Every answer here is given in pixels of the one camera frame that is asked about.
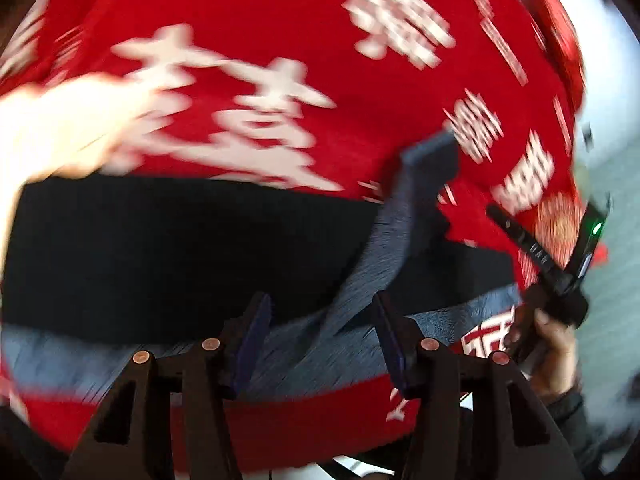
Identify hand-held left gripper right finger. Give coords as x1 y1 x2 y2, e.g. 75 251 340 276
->
371 291 586 480

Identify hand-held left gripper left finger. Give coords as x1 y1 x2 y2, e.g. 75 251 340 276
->
60 291 273 480

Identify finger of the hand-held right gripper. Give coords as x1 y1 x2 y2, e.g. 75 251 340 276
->
486 203 572 292

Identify black pants with grey lining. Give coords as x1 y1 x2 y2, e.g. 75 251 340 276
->
0 130 522 406

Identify person's right forearm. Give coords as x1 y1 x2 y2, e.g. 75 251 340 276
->
544 389 608 480

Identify person's right hand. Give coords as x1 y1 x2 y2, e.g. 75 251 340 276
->
504 304 582 407

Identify red printed blanket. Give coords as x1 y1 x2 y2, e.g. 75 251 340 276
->
0 0 591 476

